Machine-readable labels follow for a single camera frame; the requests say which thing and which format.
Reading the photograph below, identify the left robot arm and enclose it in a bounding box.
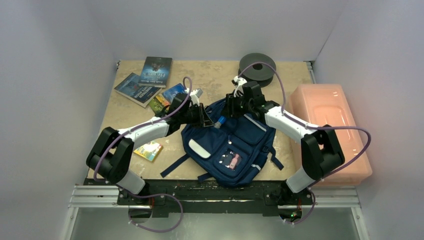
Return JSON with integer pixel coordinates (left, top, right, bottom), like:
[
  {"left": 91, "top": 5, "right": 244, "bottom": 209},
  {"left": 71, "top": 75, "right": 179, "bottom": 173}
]
[{"left": 86, "top": 93, "right": 214, "bottom": 205}]

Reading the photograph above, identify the colourful crayon box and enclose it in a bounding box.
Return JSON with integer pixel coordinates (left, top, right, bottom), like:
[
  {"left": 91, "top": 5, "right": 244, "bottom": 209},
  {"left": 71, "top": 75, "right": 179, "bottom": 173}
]
[{"left": 133, "top": 141, "right": 163, "bottom": 162}]

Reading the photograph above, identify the pink eraser stick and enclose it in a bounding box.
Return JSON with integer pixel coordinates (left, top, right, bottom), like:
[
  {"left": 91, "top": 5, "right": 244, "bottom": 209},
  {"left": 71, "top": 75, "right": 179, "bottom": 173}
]
[{"left": 228, "top": 153, "right": 240, "bottom": 170}]

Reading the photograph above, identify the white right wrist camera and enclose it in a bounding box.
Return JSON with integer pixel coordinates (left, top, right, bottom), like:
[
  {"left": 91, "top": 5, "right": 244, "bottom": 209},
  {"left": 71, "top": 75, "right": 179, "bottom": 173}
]
[{"left": 231, "top": 76, "right": 247, "bottom": 97}]

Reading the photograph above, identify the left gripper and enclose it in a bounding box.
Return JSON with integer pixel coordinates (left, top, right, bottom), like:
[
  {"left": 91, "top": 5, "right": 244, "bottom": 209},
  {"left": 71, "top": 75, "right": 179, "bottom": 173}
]
[{"left": 179, "top": 102, "right": 214, "bottom": 129}]

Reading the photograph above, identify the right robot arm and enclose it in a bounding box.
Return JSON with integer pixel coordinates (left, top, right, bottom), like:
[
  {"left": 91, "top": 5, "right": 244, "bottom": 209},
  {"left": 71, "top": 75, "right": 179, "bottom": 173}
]
[{"left": 221, "top": 77, "right": 345, "bottom": 204}]

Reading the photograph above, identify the animal farm book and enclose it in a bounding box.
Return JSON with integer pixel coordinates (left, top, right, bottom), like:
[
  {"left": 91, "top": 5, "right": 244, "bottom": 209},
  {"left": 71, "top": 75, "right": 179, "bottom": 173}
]
[{"left": 148, "top": 83, "right": 185, "bottom": 114}]

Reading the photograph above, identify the dark cover book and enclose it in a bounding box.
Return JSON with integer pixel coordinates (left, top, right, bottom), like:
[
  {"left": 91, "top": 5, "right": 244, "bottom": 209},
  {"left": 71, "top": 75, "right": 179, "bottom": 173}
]
[{"left": 138, "top": 56, "right": 173, "bottom": 88}]

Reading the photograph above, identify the translucent orange plastic box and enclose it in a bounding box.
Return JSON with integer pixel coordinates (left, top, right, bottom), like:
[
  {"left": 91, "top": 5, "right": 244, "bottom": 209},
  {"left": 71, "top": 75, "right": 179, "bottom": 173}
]
[{"left": 287, "top": 83, "right": 373, "bottom": 187}]

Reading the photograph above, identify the blue cover book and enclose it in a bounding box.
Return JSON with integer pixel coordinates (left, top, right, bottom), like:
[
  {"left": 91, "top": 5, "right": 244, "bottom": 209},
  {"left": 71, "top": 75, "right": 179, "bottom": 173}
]
[{"left": 114, "top": 72, "right": 161, "bottom": 108}]

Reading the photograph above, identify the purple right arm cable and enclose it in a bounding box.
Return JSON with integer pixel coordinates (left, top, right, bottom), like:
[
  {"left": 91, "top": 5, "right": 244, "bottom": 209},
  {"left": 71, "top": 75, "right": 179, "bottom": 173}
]
[{"left": 237, "top": 62, "right": 373, "bottom": 190}]

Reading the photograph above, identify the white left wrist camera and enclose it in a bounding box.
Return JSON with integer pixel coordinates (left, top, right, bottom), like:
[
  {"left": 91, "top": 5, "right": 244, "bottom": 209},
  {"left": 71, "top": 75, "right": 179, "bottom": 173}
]
[{"left": 185, "top": 88, "right": 203, "bottom": 106}]

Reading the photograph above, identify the small blue capped bottle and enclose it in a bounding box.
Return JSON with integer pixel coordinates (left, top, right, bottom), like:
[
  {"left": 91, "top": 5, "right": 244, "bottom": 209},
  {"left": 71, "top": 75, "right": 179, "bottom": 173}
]
[{"left": 213, "top": 116, "right": 227, "bottom": 129}]

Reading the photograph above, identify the navy blue student backpack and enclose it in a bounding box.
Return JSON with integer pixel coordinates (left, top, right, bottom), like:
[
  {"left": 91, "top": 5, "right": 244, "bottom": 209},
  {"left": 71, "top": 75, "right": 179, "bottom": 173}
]
[{"left": 160, "top": 114, "right": 284, "bottom": 188}]

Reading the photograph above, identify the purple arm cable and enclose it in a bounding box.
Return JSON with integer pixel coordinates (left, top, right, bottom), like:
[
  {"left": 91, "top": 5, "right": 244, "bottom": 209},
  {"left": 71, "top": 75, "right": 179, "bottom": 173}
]
[
  {"left": 93, "top": 76, "right": 194, "bottom": 182},
  {"left": 237, "top": 62, "right": 373, "bottom": 190}
]

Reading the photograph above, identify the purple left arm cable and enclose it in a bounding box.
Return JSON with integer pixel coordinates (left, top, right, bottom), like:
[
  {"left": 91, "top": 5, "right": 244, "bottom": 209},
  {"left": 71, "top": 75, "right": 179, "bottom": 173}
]
[{"left": 93, "top": 76, "right": 194, "bottom": 182}]

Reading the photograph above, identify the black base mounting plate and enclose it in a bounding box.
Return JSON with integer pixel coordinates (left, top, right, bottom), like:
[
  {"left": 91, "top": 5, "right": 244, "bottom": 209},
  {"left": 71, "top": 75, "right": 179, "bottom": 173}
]
[{"left": 82, "top": 178, "right": 316, "bottom": 220}]

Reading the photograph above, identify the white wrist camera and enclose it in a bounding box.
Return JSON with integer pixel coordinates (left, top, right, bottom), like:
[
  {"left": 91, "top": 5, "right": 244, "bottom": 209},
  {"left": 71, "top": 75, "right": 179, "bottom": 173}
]
[
  {"left": 231, "top": 76, "right": 247, "bottom": 97},
  {"left": 185, "top": 88, "right": 203, "bottom": 106}
]

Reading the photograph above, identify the aluminium frame rail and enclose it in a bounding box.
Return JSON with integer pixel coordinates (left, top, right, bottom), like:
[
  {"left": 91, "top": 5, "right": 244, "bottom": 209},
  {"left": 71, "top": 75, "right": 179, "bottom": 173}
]
[{"left": 60, "top": 185, "right": 370, "bottom": 240}]

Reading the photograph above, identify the dark grey filament spool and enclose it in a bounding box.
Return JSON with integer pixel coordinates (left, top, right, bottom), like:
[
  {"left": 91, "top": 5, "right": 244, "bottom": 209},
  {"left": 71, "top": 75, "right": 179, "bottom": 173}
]
[{"left": 238, "top": 53, "right": 277, "bottom": 88}]

